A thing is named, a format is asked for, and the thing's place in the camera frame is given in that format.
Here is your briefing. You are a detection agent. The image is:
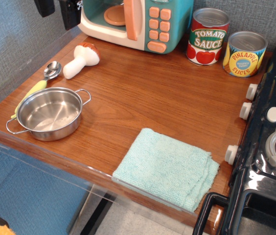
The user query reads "orange object at corner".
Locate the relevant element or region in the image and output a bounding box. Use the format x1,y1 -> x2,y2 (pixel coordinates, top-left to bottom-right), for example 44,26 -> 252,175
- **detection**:
0,225 -> 15,235

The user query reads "small steel pot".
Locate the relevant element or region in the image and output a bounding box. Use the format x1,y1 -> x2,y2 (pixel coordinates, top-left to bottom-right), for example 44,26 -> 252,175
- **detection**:
6,87 -> 92,141

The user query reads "light teal folded cloth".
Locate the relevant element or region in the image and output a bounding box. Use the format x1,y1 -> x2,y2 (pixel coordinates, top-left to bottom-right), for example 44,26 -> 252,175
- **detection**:
113,128 -> 219,212

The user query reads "yellow handled metal spoon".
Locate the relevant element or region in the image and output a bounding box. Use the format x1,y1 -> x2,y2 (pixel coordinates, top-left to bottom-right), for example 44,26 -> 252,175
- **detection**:
11,61 -> 62,118

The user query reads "top grey stove knob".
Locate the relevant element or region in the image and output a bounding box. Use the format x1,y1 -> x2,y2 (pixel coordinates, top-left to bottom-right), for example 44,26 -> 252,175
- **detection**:
246,83 -> 258,101

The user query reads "bottom grey stove knob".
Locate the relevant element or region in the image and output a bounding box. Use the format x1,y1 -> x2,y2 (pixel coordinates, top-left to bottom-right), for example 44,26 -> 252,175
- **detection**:
225,145 -> 238,165

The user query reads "tomato sauce can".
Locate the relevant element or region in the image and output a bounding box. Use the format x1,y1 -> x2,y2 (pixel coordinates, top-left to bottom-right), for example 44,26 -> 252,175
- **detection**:
186,8 -> 230,65

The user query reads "orange microwave turntable plate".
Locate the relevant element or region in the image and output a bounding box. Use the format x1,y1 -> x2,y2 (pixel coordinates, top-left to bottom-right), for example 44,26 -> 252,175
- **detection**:
104,5 -> 125,26

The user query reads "teal toy microwave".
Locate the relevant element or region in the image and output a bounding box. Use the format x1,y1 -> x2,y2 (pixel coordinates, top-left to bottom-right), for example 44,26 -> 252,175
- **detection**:
78,0 -> 193,54

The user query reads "grey stove knob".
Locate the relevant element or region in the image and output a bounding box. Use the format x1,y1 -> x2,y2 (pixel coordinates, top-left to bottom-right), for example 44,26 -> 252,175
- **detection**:
225,145 -> 238,165
239,102 -> 252,120
246,83 -> 258,101

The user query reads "plush brown white mushroom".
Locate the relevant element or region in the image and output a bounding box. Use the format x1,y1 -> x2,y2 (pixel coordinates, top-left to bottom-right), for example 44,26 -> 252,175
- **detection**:
63,42 -> 101,79

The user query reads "black toy stove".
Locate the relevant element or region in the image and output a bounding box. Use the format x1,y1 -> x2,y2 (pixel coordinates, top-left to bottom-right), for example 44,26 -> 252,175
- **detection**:
193,48 -> 276,235

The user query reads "clear acrylic barrier panel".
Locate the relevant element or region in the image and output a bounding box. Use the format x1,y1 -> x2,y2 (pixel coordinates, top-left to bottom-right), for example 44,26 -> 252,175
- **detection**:
0,144 -> 192,235

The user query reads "middle grey stove knob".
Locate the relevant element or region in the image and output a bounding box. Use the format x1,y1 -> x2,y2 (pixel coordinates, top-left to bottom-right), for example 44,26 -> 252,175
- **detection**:
239,102 -> 252,120

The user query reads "pineapple slices can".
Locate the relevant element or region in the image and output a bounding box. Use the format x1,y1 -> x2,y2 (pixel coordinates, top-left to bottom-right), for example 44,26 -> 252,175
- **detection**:
223,31 -> 268,78

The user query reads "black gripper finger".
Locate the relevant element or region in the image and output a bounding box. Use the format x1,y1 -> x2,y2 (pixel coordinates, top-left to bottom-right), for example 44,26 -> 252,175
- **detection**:
59,0 -> 83,30
34,0 -> 55,17

